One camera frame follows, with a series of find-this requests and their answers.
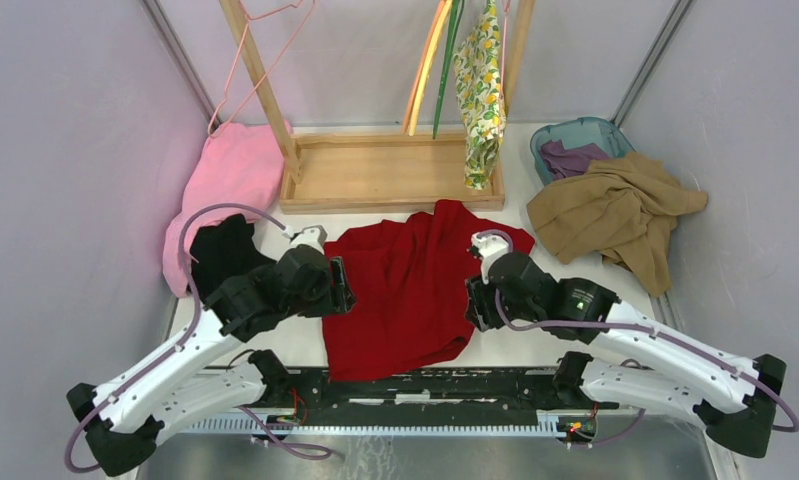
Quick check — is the red garment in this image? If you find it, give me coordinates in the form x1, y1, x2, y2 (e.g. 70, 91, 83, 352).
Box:
322, 200, 535, 382

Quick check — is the green wire hanger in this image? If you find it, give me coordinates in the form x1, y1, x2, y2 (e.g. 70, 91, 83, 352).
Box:
432, 0, 465, 139

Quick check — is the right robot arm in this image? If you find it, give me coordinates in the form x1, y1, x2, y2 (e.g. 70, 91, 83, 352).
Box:
466, 245, 787, 459

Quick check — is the wooden clothes rack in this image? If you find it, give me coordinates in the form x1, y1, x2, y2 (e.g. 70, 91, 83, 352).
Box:
216, 0, 538, 215

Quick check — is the teal plastic basket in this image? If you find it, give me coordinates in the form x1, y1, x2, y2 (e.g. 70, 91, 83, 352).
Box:
529, 117, 635, 185

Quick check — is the black cloth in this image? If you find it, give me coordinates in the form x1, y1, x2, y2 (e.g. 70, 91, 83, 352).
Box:
190, 214, 276, 302

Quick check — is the pink garment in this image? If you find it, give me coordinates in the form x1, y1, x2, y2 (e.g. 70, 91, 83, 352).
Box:
162, 123, 285, 298

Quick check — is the tan garment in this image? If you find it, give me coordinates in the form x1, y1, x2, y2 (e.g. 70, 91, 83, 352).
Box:
526, 152, 709, 296

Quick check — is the purple cloth in basket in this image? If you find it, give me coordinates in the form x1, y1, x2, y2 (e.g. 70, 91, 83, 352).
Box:
539, 140, 610, 180

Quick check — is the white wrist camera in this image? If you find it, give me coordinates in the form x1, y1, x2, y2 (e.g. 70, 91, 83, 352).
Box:
282, 225, 327, 254
468, 229, 514, 284

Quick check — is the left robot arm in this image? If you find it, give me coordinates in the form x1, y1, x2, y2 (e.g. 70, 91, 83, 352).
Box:
67, 243, 355, 476

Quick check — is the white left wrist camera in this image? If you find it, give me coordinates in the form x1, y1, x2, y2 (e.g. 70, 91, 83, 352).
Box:
282, 225, 327, 254

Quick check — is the pink hanger on rack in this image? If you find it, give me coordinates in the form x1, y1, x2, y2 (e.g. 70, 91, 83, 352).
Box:
207, 1, 317, 142

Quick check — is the yellow wooden hanger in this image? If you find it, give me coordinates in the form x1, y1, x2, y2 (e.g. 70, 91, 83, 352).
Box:
402, 0, 453, 136

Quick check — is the lemon print skirt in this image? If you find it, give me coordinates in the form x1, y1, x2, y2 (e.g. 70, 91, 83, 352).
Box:
453, 1, 506, 190

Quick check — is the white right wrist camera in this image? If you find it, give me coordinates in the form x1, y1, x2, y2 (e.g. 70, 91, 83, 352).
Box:
468, 229, 514, 284

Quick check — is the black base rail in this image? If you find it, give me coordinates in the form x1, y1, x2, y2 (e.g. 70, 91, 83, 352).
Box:
227, 350, 617, 431

